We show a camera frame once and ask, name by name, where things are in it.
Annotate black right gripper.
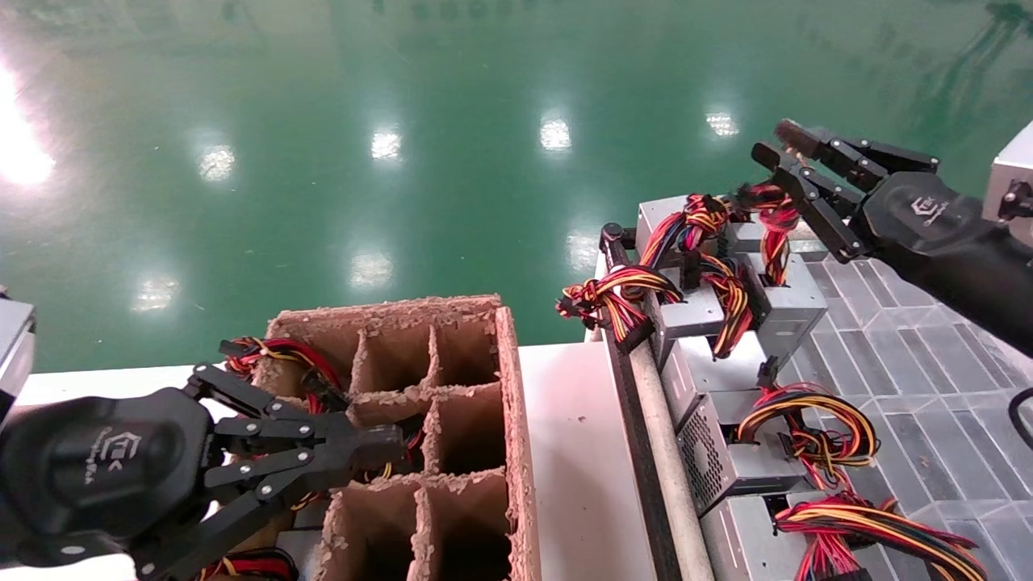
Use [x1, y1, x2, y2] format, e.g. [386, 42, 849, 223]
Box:
[752, 119, 997, 265]

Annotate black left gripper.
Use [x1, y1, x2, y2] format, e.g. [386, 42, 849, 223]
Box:
[0, 365, 404, 581]

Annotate silver power supply yellow-red cables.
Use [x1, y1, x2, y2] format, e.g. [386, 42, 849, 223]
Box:
[730, 182, 830, 368]

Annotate brown cardboard box with dividers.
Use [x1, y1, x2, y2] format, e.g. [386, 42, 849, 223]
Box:
[242, 295, 543, 581]

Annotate transparent plastic slide panel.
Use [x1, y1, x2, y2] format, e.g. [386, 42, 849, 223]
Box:
[791, 257, 1033, 581]

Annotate black pipe clamp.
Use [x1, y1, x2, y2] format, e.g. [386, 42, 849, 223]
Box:
[601, 222, 638, 271]

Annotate silver power supply mesh grill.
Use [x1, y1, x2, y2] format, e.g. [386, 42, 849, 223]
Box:
[678, 382, 882, 517]

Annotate white rack roller pipe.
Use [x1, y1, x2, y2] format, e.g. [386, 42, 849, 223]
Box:
[631, 347, 716, 581]

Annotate power supply red-yellow cables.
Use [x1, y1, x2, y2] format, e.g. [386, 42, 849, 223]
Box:
[220, 337, 349, 414]

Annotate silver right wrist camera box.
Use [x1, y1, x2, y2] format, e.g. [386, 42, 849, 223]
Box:
[983, 121, 1033, 248]

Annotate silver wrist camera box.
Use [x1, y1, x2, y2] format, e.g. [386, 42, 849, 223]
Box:
[983, 121, 1033, 248]
[0, 297, 38, 425]

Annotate silver power supply long cables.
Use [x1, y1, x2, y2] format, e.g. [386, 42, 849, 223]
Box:
[557, 194, 796, 353]

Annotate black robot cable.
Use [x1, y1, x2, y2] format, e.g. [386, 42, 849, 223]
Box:
[1007, 386, 1033, 450]

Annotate black rack rail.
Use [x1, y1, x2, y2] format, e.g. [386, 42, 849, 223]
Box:
[601, 266, 677, 581]

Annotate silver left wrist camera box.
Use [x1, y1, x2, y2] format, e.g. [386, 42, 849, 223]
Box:
[0, 297, 38, 425]

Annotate silver power supply red cables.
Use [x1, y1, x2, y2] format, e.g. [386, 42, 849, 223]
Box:
[701, 491, 990, 581]

